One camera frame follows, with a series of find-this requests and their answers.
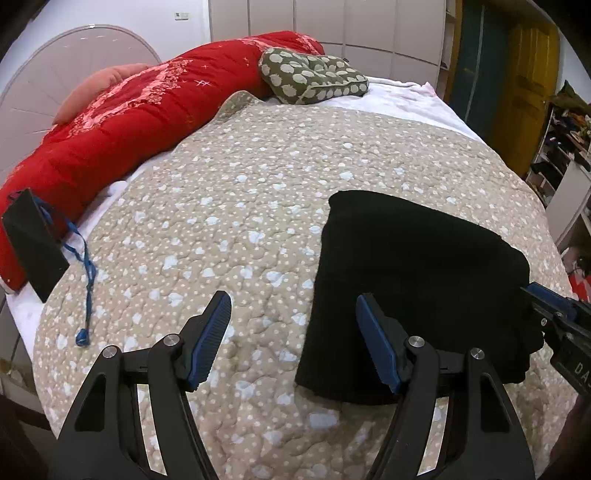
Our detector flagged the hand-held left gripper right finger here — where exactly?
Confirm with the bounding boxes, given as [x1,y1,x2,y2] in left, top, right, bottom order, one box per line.
[355,293,536,480]

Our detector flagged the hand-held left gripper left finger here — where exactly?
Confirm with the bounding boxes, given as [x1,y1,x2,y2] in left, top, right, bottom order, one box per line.
[48,291,232,480]

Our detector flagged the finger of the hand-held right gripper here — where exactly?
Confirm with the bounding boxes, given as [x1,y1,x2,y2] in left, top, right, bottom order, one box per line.
[529,282,591,324]
[521,287,578,340]

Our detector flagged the black pants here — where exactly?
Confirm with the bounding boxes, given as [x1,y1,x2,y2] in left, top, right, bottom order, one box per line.
[294,190,544,406]

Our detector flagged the person's right forearm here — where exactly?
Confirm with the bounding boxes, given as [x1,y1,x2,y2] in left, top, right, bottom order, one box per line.
[549,394,591,480]

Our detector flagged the red paper bag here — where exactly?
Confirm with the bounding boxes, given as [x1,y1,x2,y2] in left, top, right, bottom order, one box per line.
[570,272,591,303]

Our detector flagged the white shelving unit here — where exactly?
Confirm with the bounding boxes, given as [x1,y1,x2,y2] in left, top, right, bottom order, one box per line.
[526,104,591,250]

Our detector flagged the beige spotted quilted blanket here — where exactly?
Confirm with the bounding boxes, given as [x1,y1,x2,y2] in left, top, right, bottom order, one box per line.
[32,90,578,480]

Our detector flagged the black box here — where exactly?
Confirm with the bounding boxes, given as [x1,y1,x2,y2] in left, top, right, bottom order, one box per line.
[1,188,70,304]

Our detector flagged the cluttered shelf unit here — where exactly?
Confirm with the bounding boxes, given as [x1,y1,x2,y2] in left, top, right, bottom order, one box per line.
[531,80,591,204]

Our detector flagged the yellow wooden door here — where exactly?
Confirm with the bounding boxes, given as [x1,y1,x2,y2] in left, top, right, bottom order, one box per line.
[489,21,561,162]

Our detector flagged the red embroidered quilt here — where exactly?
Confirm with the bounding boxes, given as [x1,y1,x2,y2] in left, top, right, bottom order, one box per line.
[0,31,325,292]

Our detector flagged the white bed sheet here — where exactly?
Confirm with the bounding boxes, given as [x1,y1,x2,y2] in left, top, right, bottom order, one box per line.
[318,76,485,144]

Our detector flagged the pink pillow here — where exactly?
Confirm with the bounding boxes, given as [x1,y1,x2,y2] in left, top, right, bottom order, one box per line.
[52,64,151,125]

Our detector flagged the green spotted cushion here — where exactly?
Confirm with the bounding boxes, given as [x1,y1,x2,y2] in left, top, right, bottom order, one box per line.
[259,47,369,106]

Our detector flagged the round white headboard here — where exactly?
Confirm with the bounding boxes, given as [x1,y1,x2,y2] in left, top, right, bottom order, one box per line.
[0,26,162,185]

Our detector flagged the white wardrobe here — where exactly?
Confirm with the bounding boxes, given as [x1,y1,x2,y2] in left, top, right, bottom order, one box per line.
[209,0,462,100]

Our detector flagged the blue lanyard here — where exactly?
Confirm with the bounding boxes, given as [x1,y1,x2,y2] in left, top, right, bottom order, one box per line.
[39,205,99,347]

